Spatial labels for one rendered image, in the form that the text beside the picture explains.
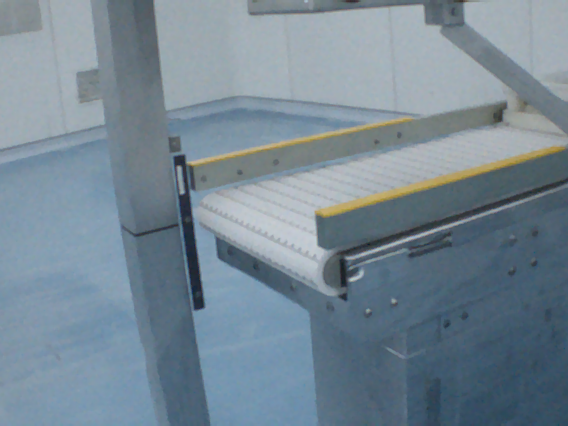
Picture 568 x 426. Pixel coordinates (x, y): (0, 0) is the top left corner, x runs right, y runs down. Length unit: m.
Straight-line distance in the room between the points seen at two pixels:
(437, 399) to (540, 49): 3.83
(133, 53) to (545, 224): 0.51
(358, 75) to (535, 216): 4.82
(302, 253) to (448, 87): 4.40
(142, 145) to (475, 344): 0.46
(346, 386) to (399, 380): 0.12
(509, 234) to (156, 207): 0.41
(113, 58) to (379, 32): 4.64
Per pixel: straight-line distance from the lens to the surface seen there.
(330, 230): 0.64
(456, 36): 0.73
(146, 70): 0.85
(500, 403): 1.00
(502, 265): 0.82
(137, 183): 0.86
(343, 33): 5.68
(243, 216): 0.79
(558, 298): 1.02
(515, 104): 1.16
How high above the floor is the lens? 1.05
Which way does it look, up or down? 18 degrees down
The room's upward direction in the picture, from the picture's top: 5 degrees counter-clockwise
